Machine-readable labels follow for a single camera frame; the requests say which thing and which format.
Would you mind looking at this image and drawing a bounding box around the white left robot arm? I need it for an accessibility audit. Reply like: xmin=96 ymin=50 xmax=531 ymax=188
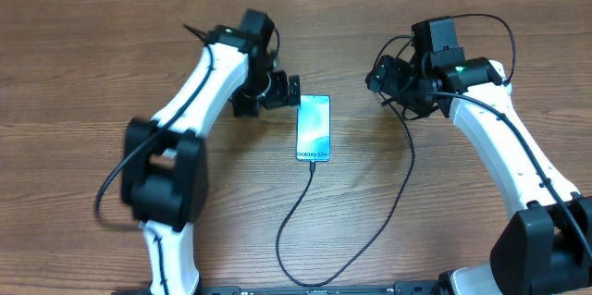
xmin=118 ymin=9 xmax=301 ymax=294

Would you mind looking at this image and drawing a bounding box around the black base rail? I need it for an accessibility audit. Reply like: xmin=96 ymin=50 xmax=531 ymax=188
xmin=110 ymin=279 xmax=445 ymax=295

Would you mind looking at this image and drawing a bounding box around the black charger cable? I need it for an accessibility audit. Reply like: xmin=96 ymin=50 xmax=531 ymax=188
xmin=275 ymin=13 xmax=517 ymax=288

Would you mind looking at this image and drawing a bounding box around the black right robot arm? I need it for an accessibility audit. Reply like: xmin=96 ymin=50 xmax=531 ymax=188
xmin=365 ymin=16 xmax=591 ymax=295

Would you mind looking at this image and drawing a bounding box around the Galaxy smartphone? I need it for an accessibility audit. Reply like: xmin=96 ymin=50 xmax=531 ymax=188
xmin=296 ymin=95 xmax=330 ymax=162

